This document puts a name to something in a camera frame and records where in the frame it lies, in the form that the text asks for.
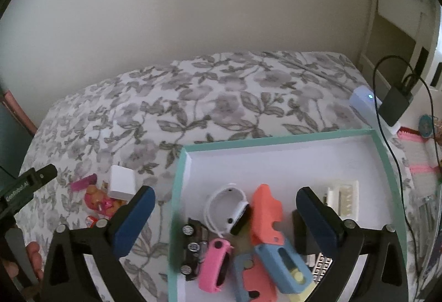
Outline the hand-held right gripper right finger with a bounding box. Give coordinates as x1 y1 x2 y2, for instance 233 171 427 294
296 186 410 302

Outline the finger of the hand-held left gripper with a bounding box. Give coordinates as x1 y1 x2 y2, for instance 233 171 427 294
29 164 58 190

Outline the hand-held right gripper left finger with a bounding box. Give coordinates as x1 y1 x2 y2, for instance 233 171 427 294
41 185 156 302

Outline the black small box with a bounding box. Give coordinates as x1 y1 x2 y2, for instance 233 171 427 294
292 209 320 256

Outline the white plastic holder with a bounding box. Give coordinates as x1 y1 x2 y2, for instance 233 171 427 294
325 179 360 220

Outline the salmon silicone watch case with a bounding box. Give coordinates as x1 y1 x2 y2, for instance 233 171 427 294
249 183 284 249
242 262 278 302

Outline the blue silicone watch case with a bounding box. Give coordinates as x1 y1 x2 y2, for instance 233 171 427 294
254 239 313 294
233 253 258 302

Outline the black toy car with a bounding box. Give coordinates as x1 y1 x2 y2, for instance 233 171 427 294
180 217 209 283

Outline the teal rimmed white box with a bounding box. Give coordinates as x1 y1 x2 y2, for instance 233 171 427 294
167 128 410 302

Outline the pale yellow green case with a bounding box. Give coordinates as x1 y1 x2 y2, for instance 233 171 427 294
288 283 316 302

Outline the white smartwatch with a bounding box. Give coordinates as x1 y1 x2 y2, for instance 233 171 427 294
204 185 251 237

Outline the pink silicone watch case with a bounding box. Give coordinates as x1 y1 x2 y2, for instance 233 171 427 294
198 237 233 292

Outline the person's left hand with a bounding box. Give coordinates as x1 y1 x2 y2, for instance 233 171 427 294
0 241 46 293

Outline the magenta flat bar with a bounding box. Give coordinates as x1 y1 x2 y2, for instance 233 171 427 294
70 174 97 190

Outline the red white small toy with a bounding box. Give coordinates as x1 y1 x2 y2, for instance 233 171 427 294
86 215 108 228

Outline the pink haired toy doll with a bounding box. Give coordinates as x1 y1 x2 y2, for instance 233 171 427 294
85 183 125 220

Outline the white charger cube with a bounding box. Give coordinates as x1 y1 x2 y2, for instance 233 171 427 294
108 165 137 201

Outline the dark wardrobe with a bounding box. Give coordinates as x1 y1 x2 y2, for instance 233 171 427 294
0 103 33 183

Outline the pink white knit cloth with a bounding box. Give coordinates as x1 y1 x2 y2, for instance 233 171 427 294
397 129 442 182

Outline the white device with blue light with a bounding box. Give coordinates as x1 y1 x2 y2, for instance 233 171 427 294
349 85 401 133

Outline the black power adapter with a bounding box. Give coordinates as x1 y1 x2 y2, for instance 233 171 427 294
378 86 413 128

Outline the teal round item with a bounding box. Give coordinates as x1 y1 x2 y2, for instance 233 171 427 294
418 115 436 138

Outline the grey floral bedsheet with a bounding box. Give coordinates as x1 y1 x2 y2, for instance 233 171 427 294
14 50 426 302

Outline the white wooden furniture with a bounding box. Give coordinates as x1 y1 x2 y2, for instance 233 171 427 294
359 0 442 90

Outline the black cable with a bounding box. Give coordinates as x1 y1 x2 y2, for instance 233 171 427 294
373 55 442 278

